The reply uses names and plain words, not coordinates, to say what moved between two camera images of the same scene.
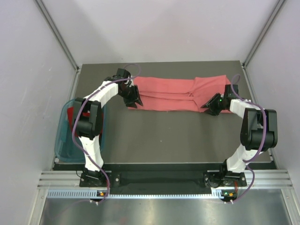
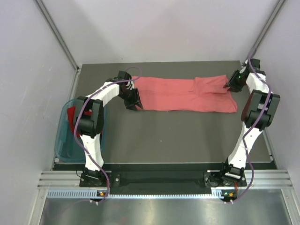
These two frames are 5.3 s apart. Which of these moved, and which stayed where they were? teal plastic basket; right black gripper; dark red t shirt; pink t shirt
Moved: right black gripper
Stayed: dark red t shirt; teal plastic basket; pink t shirt
